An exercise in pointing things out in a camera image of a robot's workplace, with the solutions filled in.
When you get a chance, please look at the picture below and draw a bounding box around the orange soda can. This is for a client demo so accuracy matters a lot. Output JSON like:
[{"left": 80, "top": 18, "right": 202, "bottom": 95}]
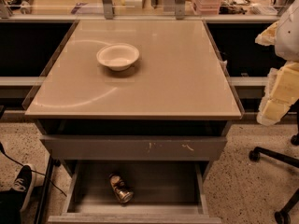
[{"left": 109, "top": 173, "right": 134, "bottom": 203}]

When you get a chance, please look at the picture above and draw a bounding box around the beige counter cabinet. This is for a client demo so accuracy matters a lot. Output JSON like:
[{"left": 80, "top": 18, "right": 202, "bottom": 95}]
[{"left": 21, "top": 18, "right": 246, "bottom": 224}]

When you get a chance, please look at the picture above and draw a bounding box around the left metal post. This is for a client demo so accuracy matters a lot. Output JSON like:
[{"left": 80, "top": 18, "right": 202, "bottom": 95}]
[{"left": 102, "top": 0, "right": 114, "bottom": 20}]

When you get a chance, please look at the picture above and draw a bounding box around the black office chair base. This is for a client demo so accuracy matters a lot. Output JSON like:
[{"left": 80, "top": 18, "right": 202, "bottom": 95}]
[{"left": 249, "top": 133, "right": 299, "bottom": 224}]

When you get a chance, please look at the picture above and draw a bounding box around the white bowl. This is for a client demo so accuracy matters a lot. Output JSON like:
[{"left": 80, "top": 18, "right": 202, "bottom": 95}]
[{"left": 96, "top": 43, "right": 140, "bottom": 71}]

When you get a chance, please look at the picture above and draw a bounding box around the closed grey top drawer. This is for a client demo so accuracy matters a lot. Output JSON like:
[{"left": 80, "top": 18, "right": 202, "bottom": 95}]
[{"left": 41, "top": 135, "right": 227, "bottom": 161}]

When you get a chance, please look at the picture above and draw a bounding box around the right metal post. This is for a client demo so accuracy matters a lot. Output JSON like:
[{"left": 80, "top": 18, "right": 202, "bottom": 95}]
[{"left": 175, "top": 0, "right": 186, "bottom": 20}]

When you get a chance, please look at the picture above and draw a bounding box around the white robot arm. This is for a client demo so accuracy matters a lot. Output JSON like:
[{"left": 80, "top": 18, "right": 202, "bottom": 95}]
[{"left": 255, "top": 0, "right": 299, "bottom": 126}]

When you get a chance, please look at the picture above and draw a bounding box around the black floor cable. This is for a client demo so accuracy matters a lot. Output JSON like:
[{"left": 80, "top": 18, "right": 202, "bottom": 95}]
[{"left": 0, "top": 142, "right": 68, "bottom": 198}]

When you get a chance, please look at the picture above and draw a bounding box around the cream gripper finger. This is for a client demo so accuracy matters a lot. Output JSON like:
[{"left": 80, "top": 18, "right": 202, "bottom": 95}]
[
  {"left": 256, "top": 61, "right": 299, "bottom": 126},
  {"left": 255, "top": 21, "right": 278, "bottom": 46}
]

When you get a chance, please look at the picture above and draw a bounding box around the open middle drawer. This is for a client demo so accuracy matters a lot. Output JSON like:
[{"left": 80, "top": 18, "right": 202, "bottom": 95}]
[{"left": 48, "top": 161, "right": 221, "bottom": 224}]

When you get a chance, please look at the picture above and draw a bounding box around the black sneaker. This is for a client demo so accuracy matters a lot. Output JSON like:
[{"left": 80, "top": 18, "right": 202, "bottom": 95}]
[{"left": 11, "top": 163, "right": 36, "bottom": 212}]

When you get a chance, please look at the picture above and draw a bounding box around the metal post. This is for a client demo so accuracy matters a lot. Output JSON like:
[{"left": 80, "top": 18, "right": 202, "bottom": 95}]
[
  {"left": 102, "top": 0, "right": 114, "bottom": 20},
  {"left": 175, "top": 0, "right": 186, "bottom": 20}
]

